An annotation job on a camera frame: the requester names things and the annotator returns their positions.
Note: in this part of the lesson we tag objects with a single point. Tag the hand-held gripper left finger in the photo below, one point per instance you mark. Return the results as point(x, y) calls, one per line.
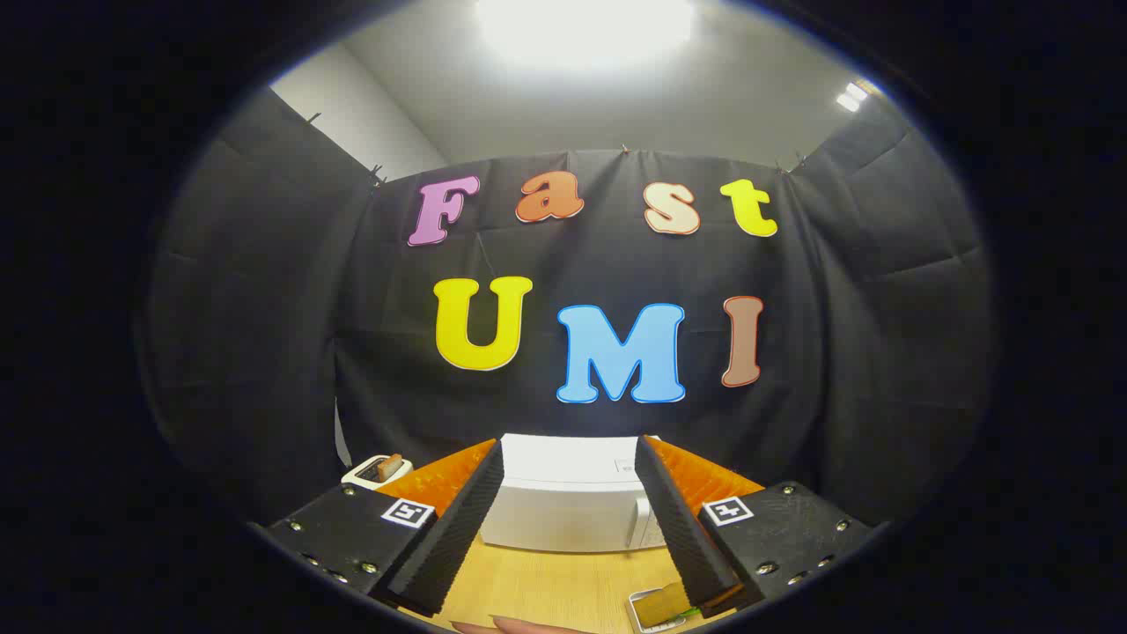
point(458, 528)

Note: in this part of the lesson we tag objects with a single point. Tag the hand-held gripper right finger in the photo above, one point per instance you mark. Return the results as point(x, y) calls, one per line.
point(682, 528)

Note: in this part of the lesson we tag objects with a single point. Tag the lettuce sandwich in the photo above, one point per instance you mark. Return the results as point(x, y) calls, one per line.
point(662, 604)

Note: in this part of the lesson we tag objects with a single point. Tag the white microwave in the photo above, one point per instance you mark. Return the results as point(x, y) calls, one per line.
point(568, 502)

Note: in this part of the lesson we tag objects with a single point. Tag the white sandwich holder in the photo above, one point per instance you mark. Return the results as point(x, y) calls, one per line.
point(636, 606)

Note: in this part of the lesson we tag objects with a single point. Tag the toast slice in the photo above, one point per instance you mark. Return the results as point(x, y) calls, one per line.
point(391, 465)

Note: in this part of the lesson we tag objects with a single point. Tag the cream toaster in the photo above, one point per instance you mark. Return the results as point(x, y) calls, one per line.
point(363, 475)

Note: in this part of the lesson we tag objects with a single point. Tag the black backdrop cloth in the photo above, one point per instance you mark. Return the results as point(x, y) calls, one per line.
point(581, 264)

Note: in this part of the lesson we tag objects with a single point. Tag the small ceiling light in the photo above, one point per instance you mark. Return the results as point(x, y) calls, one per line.
point(852, 95)

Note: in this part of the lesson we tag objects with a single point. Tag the large ceiling light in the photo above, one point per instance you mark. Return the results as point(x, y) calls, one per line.
point(585, 26)

